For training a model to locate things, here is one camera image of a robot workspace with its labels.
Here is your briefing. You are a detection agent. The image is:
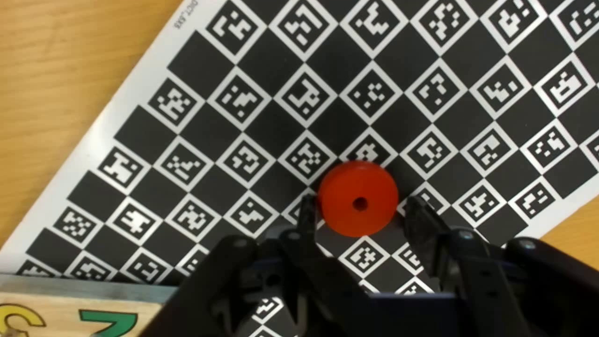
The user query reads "checkered marker board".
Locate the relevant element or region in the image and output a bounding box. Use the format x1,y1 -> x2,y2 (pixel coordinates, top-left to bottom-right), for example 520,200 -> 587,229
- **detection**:
0,0 -> 599,337

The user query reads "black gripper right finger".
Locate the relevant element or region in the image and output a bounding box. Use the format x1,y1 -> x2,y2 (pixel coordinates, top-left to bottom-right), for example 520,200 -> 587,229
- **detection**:
404,199 -> 599,337

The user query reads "wooden peg board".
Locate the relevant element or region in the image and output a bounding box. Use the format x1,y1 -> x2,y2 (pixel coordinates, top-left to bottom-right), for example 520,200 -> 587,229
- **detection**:
0,290 -> 163,337

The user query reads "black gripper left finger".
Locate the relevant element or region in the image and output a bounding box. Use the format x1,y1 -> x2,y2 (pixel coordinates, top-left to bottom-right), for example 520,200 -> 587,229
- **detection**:
140,197 -> 372,337

